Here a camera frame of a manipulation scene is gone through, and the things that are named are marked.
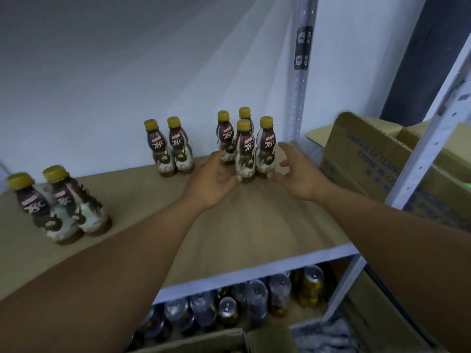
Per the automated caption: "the white metal shelving rack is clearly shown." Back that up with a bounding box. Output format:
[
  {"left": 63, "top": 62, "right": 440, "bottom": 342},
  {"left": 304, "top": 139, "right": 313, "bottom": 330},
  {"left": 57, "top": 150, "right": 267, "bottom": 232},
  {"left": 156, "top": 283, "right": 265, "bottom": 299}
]
[{"left": 0, "top": 0, "right": 471, "bottom": 353}]

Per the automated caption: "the person's left hand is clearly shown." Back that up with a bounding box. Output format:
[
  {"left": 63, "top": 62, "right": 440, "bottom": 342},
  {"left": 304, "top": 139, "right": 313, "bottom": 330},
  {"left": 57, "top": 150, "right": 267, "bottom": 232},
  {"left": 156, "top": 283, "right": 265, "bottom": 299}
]
[{"left": 180, "top": 150, "right": 241, "bottom": 212}]

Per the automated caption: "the person's right hand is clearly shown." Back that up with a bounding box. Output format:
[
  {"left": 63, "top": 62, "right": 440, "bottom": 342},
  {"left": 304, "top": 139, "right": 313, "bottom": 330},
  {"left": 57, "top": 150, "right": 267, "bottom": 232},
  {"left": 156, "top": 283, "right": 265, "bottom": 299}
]
[{"left": 268, "top": 141, "right": 336, "bottom": 203}]

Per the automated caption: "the brown cardboard box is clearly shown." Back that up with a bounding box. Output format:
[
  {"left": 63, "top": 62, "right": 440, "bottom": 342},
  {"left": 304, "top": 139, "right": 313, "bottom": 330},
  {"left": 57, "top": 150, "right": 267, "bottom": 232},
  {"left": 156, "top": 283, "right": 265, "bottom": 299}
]
[{"left": 138, "top": 326, "right": 301, "bottom": 353}]

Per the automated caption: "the person's left forearm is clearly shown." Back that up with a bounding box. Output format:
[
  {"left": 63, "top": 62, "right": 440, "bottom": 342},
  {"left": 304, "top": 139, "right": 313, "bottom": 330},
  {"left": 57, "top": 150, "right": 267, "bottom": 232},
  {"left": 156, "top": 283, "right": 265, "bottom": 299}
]
[{"left": 0, "top": 193, "right": 200, "bottom": 353}]

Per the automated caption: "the person's right forearm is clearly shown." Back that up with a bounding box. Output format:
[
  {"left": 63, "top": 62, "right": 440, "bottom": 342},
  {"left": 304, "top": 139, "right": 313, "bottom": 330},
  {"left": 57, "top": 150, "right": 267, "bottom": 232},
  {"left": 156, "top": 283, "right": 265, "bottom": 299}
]
[{"left": 316, "top": 180, "right": 471, "bottom": 353}]

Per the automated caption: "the Kopiko bottle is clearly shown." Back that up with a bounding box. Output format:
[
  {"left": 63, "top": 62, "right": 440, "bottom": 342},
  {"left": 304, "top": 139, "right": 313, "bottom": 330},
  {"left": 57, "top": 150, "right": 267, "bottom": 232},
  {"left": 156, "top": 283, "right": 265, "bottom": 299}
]
[
  {"left": 257, "top": 116, "right": 278, "bottom": 177},
  {"left": 235, "top": 119, "right": 258, "bottom": 181}
]

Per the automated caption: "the row of silver cans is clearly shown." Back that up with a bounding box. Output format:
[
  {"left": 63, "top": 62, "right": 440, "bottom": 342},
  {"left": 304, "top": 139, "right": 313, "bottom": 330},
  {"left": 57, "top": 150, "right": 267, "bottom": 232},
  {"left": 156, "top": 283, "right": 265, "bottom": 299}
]
[{"left": 131, "top": 264, "right": 328, "bottom": 352}]

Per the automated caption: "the group of Kopiko coffee bottles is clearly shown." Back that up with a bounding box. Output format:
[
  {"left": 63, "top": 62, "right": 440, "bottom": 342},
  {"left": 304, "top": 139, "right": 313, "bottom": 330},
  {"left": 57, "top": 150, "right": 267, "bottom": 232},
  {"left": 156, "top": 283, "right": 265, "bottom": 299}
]
[{"left": 6, "top": 107, "right": 255, "bottom": 245}]

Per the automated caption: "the open brown carton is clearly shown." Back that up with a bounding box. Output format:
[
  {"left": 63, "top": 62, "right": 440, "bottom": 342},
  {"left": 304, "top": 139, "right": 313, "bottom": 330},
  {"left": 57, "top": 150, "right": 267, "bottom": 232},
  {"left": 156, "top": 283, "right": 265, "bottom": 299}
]
[{"left": 305, "top": 111, "right": 471, "bottom": 234}]

